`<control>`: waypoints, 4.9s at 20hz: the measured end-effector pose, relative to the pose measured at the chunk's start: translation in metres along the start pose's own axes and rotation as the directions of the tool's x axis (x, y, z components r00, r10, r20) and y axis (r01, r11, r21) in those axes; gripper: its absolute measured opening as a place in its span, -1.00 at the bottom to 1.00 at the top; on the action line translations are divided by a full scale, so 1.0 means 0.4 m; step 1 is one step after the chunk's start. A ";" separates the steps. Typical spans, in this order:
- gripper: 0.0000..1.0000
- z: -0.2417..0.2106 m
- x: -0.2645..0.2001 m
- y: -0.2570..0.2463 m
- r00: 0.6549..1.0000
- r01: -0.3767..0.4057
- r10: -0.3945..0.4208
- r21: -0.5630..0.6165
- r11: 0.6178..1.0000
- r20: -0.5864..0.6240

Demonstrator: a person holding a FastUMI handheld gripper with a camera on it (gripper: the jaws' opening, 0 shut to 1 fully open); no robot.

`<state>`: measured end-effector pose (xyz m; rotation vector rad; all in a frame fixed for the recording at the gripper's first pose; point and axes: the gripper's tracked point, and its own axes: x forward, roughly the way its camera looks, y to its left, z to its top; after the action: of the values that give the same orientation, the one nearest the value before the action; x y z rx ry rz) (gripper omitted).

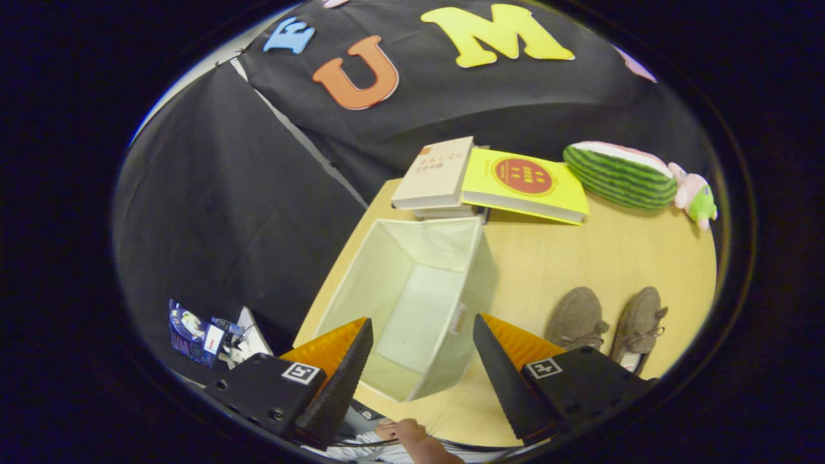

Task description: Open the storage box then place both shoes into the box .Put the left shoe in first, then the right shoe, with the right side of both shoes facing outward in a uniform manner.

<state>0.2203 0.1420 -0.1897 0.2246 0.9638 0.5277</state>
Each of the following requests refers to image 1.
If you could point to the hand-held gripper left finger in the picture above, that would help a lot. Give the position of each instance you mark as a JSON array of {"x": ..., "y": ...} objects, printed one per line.
[{"x": 338, "y": 380}]

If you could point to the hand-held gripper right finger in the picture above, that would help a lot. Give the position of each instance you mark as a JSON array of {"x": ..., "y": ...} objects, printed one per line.
[{"x": 506, "y": 380}]

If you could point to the brown fuzzy shoe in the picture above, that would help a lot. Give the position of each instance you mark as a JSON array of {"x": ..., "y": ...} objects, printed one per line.
[
  {"x": 639, "y": 322},
  {"x": 575, "y": 316}
]

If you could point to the white fabric storage box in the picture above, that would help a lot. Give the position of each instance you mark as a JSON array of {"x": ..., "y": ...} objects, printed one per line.
[{"x": 419, "y": 303}]

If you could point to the person's light striped clothing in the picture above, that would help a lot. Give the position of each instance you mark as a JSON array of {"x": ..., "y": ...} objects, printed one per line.
[{"x": 361, "y": 454}]

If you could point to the blue printed packet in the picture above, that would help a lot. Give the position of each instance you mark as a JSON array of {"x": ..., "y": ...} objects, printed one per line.
[{"x": 190, "y": 332}]

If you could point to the pale thick book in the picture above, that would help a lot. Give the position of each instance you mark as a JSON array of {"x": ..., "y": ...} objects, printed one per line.
[{"x": 445, "y": 212}]

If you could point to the yellow book with red circle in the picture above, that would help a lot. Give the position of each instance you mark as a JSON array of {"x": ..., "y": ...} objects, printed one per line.
[{"x": 522, "y": 183}]

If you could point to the beige book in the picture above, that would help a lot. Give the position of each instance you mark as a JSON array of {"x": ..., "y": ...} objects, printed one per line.
[{"x": 435, "y": 174}]

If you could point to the watermelon slice plush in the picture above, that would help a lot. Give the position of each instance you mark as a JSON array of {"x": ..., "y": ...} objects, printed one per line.
[{"x": 619, "y": 177}]

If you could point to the pink and green plush toy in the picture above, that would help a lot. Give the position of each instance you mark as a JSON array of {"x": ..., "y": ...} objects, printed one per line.
[{"x": 695, "y": 196}]

